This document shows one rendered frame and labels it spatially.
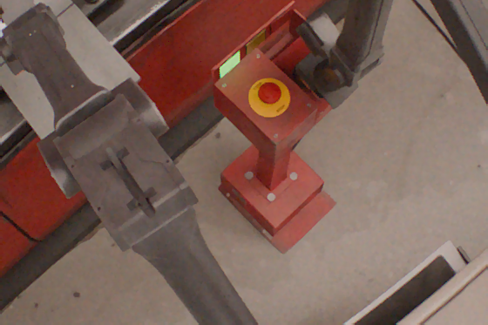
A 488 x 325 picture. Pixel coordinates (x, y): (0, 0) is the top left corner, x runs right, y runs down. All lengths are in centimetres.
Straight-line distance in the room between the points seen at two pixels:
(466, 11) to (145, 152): 43
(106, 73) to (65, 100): 52
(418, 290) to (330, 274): 106
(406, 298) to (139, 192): 59
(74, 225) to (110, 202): 156
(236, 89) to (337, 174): 83
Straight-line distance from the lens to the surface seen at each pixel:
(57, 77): 83
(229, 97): 150
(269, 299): 220
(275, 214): 212
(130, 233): 66
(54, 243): 223
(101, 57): 131
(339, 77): 132
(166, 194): 66
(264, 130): 148
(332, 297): 221
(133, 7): 148
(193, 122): 226
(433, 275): 119
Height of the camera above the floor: 219
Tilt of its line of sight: 72 degrees down
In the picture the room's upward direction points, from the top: 1 degrees clockwise
